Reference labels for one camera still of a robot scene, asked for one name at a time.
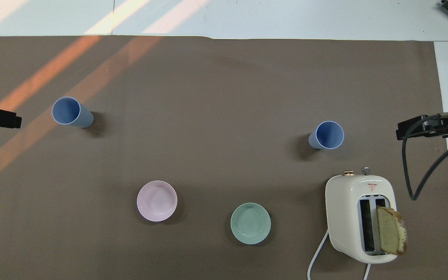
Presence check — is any green plate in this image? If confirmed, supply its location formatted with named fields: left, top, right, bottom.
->
left=230, top=202, right=271, bottom=245

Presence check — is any blue plastic cup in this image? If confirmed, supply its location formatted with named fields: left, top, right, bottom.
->
left=308, top=121, right=345, bottom=151
left=52, top=96, right=94, bottom=128

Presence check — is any cream white toaster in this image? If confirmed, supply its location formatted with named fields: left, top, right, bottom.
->
left=325, top=166, right=398, bottom=264

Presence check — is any pink plate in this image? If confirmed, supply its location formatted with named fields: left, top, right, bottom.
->
left=136, top=180, right=178, bottom=222

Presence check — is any slice of bread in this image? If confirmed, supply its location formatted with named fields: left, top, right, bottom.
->
left=376, top=206, right=408, bottom=256

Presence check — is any black cable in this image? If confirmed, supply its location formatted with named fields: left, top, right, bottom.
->
left=401, top=113, right=448, bottom=201

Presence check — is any white toaster power cord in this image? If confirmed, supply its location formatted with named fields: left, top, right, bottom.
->
left=307, top=229, right=372, bottom=280

